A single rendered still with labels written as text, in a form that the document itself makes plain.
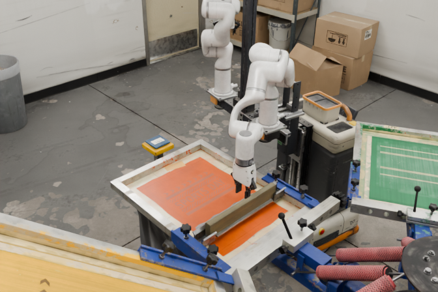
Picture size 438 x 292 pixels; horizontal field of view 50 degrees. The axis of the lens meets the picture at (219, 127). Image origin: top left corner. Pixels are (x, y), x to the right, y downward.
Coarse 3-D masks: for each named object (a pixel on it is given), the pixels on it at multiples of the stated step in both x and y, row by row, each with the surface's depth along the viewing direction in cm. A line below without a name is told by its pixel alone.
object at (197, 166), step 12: (180, 168) 241; (192, 168) 241; (204, 168) 242; (216, 168) 242; (228, 180) 233; (240, 192) 224; (252, 192) 224; (228, 204) 217; (276, 204) 217; (252, 216) 209; (264, 216) 209; (276, 216) 209
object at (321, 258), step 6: (306, 246) 181; (312, 246) 181; (300, 252) 180; (306, 252) 179; (312, 252) 179; (318, 252) 179; (306, 258) 178; (312, 258) 176; (318, 258) 176; (324, 258) 176; (330, 258) 176; (306, 264) 180; (312, 264) 177; (318, 264) 175; (324, 264) 174
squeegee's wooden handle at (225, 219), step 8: (272, 184) 212; (256, 192) 207; (264, 192) 208; (272, 192) 213; (248, 200) 203; (256, 200) 206; (264, 200) 211; (232, 208) 198; (240, 208) 199; (248, 208) 204; (216, 216) 193; (224, 216) 194; (232, 216) 197; (240, 216) 202; (208, 224) 189; (216, 224) 191; (224, 224) 196; (208, 232) 191
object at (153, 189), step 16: (160, 176) 235; (176, 176) 235; (144, 192) 224; (160, 192) 224; (176, 208) 214; (208, 208) 214; (192, 224) 205; (240, 224) 205; (224, 240) 196; (240, 240) 196
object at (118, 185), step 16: (192, 144) 255; (208, 144) 255; (160, 160) 241; (176, 160) 247; (224, 160) 244; (128, 176) 229; (144, 176) 235; (256, 176) 230; (128, 192) 218; (144, 208) 208; (304, 208) 209; (160, 224) 201; (288, 224) 200; (240, 256) 184
